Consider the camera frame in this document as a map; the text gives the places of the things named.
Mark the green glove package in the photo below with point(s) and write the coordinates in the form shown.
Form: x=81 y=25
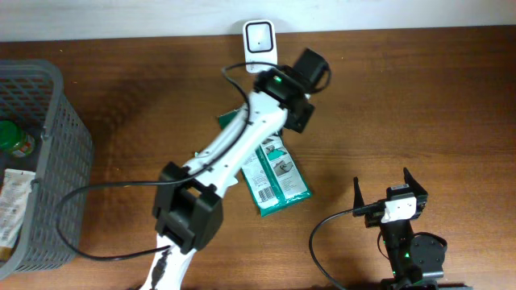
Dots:
x=273 y=177

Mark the white cream tube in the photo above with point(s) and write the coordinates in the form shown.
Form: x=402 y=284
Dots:
x=15 y=191

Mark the white barcode scanner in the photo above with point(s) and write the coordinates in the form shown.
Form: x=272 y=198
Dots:
x=259 y=40

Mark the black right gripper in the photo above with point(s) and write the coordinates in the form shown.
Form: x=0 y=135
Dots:
x=418 y=192

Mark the green lid seasoning jar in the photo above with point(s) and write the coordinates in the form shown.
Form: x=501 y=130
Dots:
x=16 y=141

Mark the grey plastic basket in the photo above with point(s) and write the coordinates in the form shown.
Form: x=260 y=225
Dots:
x=33 y=97

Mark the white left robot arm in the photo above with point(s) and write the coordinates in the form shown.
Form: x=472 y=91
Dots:
x=188 y=205

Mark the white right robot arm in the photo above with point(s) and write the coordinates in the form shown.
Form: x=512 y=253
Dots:
x=416 y=258

